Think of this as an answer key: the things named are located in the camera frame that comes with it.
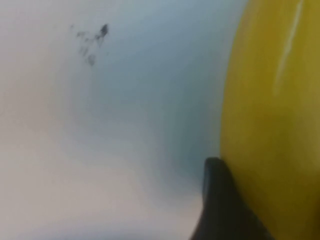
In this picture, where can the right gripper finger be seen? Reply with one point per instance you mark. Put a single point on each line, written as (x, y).
(220, 205)

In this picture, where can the yellow plastic banana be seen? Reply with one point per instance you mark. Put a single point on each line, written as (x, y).
(275, 125)

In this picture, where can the blue-grey round plate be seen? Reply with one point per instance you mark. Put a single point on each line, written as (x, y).
(150, 75)

